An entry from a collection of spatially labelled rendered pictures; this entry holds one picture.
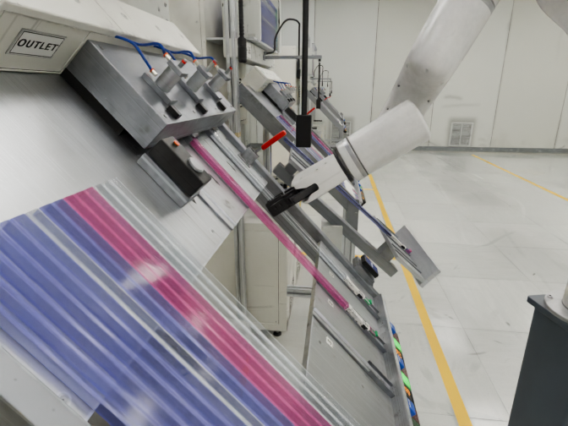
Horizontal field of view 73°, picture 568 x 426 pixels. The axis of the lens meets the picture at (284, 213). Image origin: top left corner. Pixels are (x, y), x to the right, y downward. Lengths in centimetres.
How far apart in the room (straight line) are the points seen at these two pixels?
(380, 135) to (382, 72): 758
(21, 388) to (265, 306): 167
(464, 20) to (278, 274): 135
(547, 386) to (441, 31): 85
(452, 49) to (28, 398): 70
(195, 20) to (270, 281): 116
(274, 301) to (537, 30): 794
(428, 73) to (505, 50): 809
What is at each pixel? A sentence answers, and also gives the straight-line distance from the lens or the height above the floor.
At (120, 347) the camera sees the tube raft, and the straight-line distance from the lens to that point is 31.
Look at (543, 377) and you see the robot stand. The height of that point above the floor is 53.
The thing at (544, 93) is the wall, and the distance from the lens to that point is 912.
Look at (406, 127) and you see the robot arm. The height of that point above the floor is 113.
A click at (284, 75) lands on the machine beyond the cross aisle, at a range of 519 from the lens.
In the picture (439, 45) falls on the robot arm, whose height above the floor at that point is 126.
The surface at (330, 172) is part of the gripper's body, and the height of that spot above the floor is 104.
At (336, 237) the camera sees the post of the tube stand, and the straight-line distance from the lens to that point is 112.
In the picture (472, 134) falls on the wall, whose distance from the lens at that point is 871.
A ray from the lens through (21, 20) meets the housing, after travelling 47.
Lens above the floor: 119
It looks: 18 degrees down
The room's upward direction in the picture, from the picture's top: straight up
